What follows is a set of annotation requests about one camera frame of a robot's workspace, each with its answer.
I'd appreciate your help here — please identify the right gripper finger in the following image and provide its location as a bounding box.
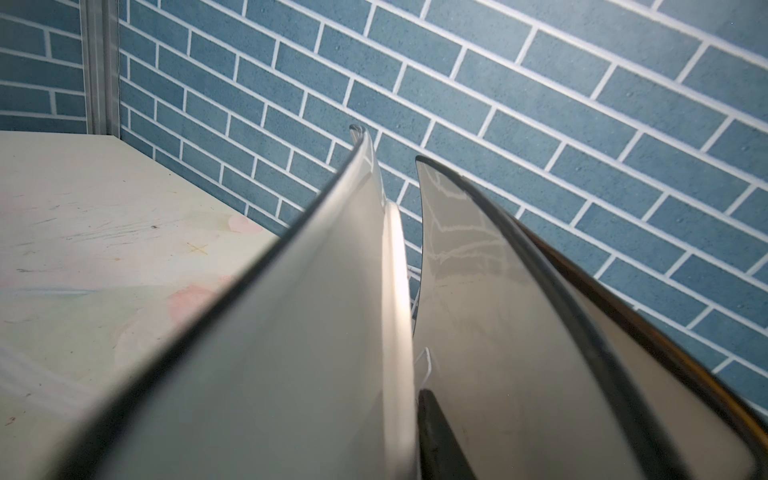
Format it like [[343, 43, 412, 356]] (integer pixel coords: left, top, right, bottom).
[[417, 389, 475, 480]]

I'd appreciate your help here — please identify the white square plate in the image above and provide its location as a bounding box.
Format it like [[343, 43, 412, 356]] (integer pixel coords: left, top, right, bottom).
[[416, 156, 690, 479], [51, 125, 419, 479]]

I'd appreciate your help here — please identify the floral black square plate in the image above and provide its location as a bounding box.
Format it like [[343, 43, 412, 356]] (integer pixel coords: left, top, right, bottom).
[[524, 229, 767, 479]]

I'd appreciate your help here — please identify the white wire dish rack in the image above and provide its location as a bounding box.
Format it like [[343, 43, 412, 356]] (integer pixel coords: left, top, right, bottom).
[[408, 269, 432, 391]]

